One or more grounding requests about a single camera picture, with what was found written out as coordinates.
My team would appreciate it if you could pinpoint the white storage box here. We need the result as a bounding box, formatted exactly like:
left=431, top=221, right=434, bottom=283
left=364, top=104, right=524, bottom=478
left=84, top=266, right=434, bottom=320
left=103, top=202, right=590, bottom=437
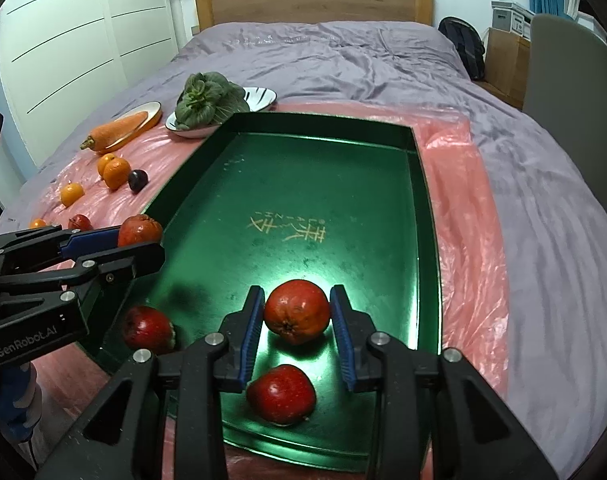
left=491, top=1, right=534, bottom=39

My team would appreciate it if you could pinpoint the wooden headboard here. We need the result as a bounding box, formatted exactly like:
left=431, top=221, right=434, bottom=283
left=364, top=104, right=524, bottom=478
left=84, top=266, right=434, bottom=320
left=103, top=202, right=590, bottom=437
left=195, top=0, right=434, bottom=31

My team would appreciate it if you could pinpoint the carrot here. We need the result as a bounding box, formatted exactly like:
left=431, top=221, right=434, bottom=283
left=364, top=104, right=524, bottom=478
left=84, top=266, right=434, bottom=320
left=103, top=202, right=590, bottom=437
left=80, top=112, right=148, bottom=153

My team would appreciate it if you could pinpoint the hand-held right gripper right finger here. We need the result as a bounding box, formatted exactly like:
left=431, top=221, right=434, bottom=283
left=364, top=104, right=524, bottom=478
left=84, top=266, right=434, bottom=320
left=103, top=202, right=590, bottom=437
left=329, top=284, right=564, bottom=480

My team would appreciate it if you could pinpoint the person's left hand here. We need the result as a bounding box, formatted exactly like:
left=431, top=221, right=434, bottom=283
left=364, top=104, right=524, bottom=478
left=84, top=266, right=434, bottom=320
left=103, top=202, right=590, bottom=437
left=0, top=360, right=42, bottom=443

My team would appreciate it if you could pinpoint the orange-rimmed white plate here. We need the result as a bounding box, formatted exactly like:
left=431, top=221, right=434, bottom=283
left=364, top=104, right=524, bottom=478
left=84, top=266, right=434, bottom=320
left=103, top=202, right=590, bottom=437
left=96, top=101, right=163, bottom=153

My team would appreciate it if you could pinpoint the wooden nightstand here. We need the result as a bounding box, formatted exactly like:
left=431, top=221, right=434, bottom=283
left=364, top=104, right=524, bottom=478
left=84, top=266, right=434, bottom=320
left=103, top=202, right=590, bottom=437
left=483, top=27, right=531, bottom=111

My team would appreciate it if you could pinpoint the striped white plate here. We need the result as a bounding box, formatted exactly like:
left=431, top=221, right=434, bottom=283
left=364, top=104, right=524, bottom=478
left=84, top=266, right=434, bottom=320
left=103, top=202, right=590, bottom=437
left=165, top=87, right=278, bottom=139

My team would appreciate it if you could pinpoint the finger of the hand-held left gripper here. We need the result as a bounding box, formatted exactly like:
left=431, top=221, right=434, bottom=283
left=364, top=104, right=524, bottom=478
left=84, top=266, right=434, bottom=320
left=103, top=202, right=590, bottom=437
left=0, top=225, right=123, bottom=273
left=0, top=241, right=166, bottom=306

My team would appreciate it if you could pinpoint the red plastic sheet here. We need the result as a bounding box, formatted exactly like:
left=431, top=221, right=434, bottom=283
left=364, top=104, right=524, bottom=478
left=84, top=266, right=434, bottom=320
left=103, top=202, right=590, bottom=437
left=0, top=100, right=514, bottom=480

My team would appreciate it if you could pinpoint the green tray box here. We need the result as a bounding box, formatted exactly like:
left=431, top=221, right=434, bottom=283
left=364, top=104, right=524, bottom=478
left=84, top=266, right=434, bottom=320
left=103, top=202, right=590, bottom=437
left=84, top=111, right=443, bottom=476

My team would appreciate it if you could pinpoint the green bok choy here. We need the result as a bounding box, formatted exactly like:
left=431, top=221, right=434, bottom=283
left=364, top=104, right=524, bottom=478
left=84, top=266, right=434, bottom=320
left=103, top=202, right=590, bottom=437
left=175, top=72, right=249, bottom=131

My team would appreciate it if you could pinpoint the grey chair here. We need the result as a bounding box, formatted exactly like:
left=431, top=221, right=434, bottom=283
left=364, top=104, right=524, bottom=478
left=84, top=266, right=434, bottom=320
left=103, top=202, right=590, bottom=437
left=522, top=13, right=607, bottom=211

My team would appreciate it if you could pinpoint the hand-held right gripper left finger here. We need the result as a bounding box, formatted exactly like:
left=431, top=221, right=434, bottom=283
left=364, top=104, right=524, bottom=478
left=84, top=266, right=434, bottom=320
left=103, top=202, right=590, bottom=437
left=34, top=285, right=267, bottom=480

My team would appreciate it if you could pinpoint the black backpack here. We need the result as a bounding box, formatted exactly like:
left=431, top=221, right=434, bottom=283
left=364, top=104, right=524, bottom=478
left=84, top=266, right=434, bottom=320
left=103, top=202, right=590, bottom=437
left=438, top=16, right=485, bottom=80

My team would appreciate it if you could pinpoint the white wardrobe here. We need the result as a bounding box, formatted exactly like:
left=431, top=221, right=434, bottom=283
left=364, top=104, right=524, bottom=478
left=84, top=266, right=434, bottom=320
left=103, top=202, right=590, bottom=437
left=0, top=0, right=179, bottom=171

